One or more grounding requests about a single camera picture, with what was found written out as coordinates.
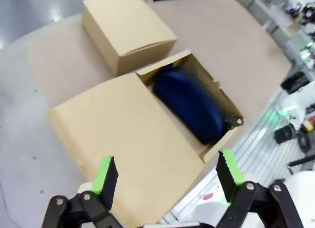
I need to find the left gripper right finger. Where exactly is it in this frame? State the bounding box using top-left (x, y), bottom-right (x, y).
top-left (213, 148), bottom-right (305, 228)

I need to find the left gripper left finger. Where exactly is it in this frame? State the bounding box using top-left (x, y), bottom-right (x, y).
top-left (45, 155), bottom-right (120, 228)

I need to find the cardboard box with torn flap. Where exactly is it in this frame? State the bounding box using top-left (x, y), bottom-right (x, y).
top-left (47, 49), bottom-right (245, 211)

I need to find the navy blue zipper pouch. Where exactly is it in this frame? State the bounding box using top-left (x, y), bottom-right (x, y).
top-left (152, 65), bottom-right (244, 145)

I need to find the cardboard box with lid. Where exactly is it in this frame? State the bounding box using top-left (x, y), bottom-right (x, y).
top-left (81, 0), bottom-right (179, 77)

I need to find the black equipment box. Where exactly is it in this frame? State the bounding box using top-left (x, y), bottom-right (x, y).
top-left (280, 71), bottom-right (311, 95)

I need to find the small black device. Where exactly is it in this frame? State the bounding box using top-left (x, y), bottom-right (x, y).
top-left (273, 125), bottom-right (296, 145)

